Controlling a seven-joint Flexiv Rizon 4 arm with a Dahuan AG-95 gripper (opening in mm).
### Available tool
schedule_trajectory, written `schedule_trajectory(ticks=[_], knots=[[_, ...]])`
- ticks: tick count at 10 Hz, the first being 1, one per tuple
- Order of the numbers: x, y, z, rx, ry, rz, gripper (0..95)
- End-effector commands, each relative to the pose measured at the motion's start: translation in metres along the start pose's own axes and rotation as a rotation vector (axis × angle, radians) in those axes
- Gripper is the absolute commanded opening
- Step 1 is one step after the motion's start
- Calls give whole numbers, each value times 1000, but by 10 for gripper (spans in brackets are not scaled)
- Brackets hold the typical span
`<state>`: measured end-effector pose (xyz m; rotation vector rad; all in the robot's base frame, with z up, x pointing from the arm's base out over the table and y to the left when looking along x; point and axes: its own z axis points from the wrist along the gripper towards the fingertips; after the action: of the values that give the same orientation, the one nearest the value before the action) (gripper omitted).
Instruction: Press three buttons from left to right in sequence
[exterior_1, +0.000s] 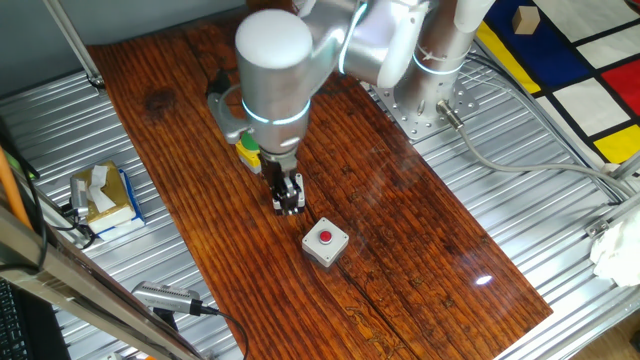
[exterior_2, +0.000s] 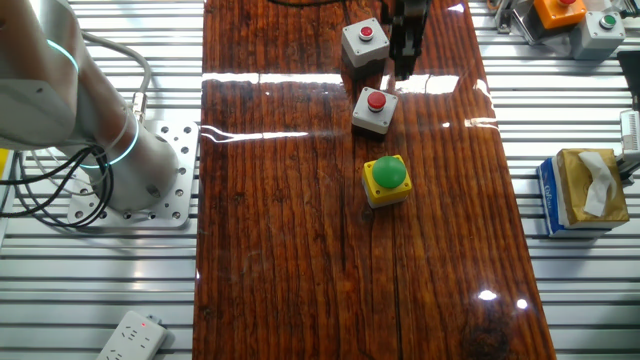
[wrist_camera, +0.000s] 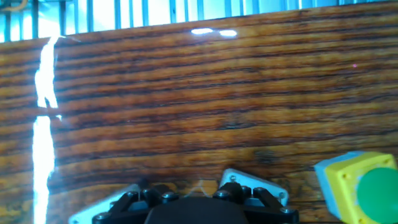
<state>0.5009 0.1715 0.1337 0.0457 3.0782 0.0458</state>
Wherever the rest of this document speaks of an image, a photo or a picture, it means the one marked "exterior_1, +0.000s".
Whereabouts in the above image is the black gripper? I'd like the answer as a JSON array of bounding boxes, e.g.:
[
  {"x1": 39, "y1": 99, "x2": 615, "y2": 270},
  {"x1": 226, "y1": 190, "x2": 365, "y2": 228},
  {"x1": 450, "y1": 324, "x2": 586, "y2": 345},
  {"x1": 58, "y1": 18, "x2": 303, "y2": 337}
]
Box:
[{"x1": 259, "y1": 151, "x2": 301, "y2": 216}]

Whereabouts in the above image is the grey box large red button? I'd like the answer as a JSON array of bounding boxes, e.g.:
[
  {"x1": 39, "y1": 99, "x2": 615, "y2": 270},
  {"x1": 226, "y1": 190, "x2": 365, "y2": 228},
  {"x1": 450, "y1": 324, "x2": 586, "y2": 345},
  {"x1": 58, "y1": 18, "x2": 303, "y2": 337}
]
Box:
[{"x1": 270, "y1": 173, "x2": 307, "y2": 217}]

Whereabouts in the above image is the yellow box green button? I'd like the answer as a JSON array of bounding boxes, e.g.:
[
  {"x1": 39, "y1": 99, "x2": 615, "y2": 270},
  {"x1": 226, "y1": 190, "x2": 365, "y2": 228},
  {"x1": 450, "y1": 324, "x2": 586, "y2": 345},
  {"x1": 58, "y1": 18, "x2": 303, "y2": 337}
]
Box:
[{"x1": 234, "y1": 131, "x2": 264, "y2": 176}]

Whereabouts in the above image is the grey box small red button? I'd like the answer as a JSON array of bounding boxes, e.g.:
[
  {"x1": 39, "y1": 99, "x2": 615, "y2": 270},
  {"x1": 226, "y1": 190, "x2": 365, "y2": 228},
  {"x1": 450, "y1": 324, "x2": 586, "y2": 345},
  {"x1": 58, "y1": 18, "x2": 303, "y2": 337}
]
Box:
[{"x1": 300, "y1": 216, "x2": 351, "y2": 269}]

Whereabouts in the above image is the brown wooden board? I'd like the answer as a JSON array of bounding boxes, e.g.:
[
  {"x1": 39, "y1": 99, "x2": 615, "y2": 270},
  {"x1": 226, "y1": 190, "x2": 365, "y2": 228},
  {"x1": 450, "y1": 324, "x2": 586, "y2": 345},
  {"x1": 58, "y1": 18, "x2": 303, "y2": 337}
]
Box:
[{"x1": 85, "y1": 7, "x2": 554, "y2": 360}]

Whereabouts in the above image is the gold and blue tissue box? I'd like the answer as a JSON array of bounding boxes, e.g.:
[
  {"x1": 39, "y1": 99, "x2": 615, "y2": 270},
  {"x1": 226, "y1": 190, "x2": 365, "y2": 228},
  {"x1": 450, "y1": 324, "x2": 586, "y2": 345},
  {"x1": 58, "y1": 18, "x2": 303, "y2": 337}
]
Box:
[{"x1": 69, "y1": 159, "x2": 148, "y2": 243}]

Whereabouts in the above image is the thin metal pole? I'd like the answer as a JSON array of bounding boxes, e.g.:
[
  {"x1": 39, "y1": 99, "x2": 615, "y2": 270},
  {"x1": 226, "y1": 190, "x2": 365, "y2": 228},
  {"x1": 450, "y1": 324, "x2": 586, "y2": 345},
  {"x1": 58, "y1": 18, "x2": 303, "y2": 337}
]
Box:
[{"x1": 42, "y1": 0, "x2": 108, "y2": 94}]

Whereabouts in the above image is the orange pole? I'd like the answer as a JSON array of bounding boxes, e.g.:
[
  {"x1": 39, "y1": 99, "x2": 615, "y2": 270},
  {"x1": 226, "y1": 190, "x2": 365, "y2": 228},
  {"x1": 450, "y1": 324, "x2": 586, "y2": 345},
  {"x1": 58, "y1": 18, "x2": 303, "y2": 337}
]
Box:
[{"x1": 0, "y1": 146, "x2": 34, "y2": 232}]

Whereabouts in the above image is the small wooden cube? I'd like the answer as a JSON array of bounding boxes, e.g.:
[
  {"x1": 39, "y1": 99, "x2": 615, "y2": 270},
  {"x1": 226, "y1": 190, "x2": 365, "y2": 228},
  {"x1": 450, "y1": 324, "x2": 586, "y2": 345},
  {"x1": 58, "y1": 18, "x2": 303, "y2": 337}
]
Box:
[{"x1": 511, "y1": 5, "x2": 543, "y2": 37}]

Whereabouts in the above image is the black keyboard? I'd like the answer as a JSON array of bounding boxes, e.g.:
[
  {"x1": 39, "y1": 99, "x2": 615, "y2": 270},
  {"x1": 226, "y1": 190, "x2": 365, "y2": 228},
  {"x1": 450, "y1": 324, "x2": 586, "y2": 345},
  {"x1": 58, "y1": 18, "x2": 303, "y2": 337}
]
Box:
[{"x1": 0, "y1": 277, "x2": 32, "y2": 360}]

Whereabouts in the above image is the colourful squares mat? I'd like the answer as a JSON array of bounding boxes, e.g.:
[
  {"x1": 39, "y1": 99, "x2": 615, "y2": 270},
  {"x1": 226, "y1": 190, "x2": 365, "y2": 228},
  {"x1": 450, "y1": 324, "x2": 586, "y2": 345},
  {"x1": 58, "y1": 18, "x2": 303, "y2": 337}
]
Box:
[{"x1": 474, "y1": 0, "x2": 640, "y2": 167}]

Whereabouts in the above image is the white crumpled cloth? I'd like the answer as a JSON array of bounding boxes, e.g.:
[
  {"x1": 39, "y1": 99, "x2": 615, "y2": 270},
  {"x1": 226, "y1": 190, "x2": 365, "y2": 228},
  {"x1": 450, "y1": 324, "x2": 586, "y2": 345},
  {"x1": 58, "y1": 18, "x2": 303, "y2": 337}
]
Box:
[{"x1": 588, "y1": 209, "x2": 640, "y2": 289}]

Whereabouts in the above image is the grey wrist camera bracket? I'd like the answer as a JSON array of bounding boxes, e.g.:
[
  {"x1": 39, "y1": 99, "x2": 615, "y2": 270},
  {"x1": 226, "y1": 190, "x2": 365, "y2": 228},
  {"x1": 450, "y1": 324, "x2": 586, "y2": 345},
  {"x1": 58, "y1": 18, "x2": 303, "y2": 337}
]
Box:
[{"x1": 207, "y1": 92, "x2": 252, "y2": 146}]

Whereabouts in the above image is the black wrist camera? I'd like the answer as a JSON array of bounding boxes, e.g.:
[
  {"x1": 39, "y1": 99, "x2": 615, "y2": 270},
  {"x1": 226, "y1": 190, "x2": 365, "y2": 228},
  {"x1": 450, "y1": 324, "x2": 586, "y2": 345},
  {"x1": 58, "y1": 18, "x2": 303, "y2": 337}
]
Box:
[{"x1": 205, "y1": 69, "x2": 234, "y2": 99}]

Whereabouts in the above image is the black depth camera cable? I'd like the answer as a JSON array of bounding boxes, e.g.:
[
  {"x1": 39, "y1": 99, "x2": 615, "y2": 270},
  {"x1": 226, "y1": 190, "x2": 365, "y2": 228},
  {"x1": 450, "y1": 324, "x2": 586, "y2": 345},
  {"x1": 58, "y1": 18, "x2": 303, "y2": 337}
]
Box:
[{"x1": 199, "y1": 304, "x2": 251, "y2": 360}]

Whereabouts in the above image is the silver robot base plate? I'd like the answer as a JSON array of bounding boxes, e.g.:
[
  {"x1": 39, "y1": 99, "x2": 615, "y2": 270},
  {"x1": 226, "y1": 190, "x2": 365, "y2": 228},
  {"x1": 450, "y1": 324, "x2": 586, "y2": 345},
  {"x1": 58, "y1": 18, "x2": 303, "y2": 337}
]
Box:
[{"x1": 368, "y1": 62, "x2": 481, "y2": 143}]

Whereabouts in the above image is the silver depth camera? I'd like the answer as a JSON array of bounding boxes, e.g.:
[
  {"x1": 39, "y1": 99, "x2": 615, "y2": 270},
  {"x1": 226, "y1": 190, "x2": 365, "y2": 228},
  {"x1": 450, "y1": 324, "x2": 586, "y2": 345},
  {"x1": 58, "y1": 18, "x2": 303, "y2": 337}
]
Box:
[
  {"x1": 68, "y1": 175, "x2": 93, "y2": 220},
  {"x1": 130, "y1": 280, "x2": 204, "y2": 318}
]

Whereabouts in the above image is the metal frame beam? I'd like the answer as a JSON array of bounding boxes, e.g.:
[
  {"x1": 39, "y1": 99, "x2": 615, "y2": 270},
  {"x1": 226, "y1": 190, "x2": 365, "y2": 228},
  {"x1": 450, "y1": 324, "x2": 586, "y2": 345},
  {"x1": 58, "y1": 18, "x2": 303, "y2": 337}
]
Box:
[{"x1": 0, "y1": 204, "x2": 202, "y2": 360}]

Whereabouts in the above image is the grey base cable with connector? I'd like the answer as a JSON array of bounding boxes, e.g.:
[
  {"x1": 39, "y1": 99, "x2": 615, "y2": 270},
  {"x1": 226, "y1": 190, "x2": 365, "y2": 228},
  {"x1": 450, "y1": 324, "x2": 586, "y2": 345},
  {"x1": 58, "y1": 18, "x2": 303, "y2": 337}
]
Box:
[{"x1": 435, "y1": 98, "x2": 637, "y2": 199}]

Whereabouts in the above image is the metal corner bracket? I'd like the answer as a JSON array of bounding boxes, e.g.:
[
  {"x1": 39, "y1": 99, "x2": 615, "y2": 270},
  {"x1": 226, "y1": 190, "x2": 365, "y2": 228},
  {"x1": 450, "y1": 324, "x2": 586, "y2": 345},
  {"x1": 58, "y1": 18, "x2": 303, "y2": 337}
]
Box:
[{"x1": 583, "y1": 217, "x2": 612, "y2": 239}]

